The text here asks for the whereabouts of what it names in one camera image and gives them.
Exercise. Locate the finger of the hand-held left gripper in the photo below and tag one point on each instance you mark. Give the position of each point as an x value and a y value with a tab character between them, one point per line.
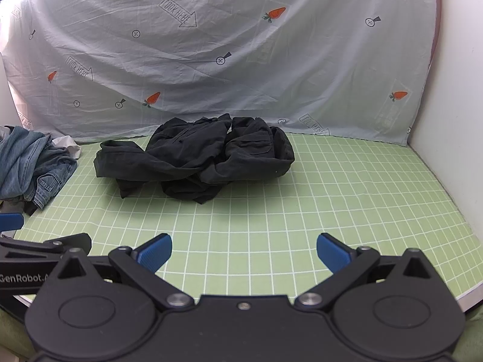
10	221
45	247

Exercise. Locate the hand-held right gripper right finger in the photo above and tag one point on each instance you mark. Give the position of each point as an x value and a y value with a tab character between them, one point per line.
334	253

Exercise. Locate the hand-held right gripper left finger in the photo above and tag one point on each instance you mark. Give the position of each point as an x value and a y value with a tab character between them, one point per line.
153	254

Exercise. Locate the black cargo pants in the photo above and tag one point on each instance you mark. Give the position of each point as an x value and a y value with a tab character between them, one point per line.
196	151

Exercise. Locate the green grid mat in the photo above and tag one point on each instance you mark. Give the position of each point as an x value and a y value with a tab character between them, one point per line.
302	203

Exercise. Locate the dark blue jeans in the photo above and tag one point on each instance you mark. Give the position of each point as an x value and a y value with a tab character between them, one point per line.
53	175

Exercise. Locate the light blue denim garment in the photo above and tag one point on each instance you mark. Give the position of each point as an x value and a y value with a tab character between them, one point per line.
22	158

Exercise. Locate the grey cloth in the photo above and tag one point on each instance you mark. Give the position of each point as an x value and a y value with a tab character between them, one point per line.
5	132

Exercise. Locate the white cloth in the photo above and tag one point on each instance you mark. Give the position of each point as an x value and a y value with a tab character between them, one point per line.
68	146

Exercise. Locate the carrot printed grey sheet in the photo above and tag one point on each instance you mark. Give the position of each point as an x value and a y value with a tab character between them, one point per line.
226	45

